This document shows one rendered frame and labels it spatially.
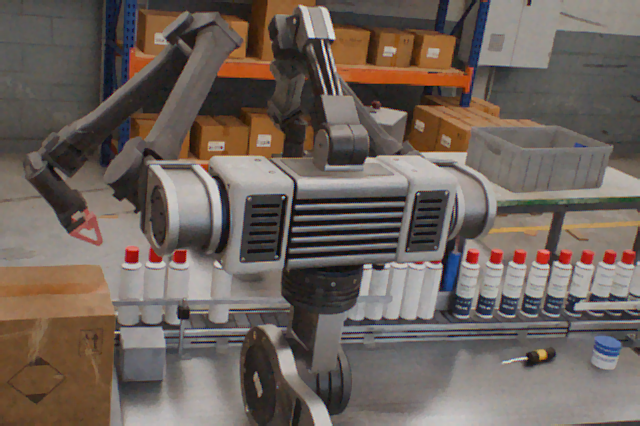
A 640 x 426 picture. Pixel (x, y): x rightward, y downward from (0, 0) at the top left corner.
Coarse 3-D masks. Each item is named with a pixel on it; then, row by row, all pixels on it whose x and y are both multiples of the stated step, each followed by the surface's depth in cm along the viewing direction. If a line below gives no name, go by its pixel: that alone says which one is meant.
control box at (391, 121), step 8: (384, 112) 199; (392, 112) 200; (400, 112) 202; (376, 120) 190; (384, 120) 191; (392, 120) 192; (400, 120) 196; (384, 128) 189; (392, 128) 189; (400, 128) 198; (392, 136) 191; (400, 136) 201; (400, 144) 203
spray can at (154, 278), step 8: (152, 256) 202; (152, 264) 202; (160, 264) 203; (152, 272) 202; (160, 272) 203; (144, 280) 204; (152, 280) 203; (160, 280) 204; (144, 288) 205; (152, 288) 204; (160, 288) 205; (144, 296) 205; (152, 296) 204; (160, 296) 205; (144, 312) 206; (152, 312) 206; (160, 312) 207; (144, 320) 207; (152, 320) 207; (160, 320) 209
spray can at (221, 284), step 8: (216, 264) 208; (216, 272) 208; (224, 272) 207; (216, 280) 208; (224, 280) 208; (216, 288) 209; (224, 288) 209; (216, 296) 210; (224, 296) 210; (216, 304) 210; (224, 304) 211; (208, 312) 213; (216, 312) 211; (224, 312) 212; (208, 320) 213; (216, 320) 212; (224, 320) 213
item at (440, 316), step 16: (192, 320) 213; (240, 320) 216; (256, 320) 217; (272, 320) 218; (368, 320) 226; (384, 320) 227; (400, 320) 228; (416, 320) 230; (432, 320) 231; (448, 320) 232; (464, 320) 234; (480, 320) 235; (496, 320) 237; (512, 320) 238; (528, 320) 239; (544, 320) 241; (560, 320) 242
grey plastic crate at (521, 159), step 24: (480, 144) 406; (504, 144) 391; (528, 144) 435; (552, 144) 443; (600, 144) 415; (480, 168) 407; (504, 168) 392; (528, 168) 387; (552, 168) 394; (576, 168) 402; (600, 168) 410
